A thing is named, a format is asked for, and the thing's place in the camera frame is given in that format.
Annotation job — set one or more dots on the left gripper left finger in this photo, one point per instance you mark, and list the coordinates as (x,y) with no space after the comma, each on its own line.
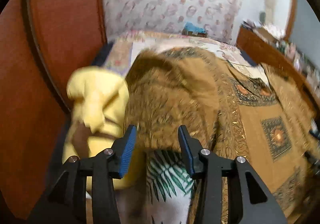
(64,200)

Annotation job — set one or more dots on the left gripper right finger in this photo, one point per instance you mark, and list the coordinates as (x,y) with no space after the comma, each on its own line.
(249,199)

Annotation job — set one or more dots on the gold brown patterned garment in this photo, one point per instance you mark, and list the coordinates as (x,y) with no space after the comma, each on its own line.
(277,135)

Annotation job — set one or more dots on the floral leaf bed cover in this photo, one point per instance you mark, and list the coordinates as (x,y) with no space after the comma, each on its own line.
(196,82)

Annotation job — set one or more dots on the yellow plush toy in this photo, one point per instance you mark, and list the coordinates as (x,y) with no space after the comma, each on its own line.
(100,98)

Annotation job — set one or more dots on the wooden sideboard cabinet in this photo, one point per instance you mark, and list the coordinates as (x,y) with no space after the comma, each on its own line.
(262,52)

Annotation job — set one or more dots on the blue item on box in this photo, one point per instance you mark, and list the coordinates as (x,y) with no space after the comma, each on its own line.
(194,31)

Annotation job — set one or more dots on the cardboard box with floral cloth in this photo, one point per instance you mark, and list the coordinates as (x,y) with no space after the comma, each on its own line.
(269,33)

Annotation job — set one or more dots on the brown louvered wardrobe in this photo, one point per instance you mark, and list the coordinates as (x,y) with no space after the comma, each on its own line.
(42,43)

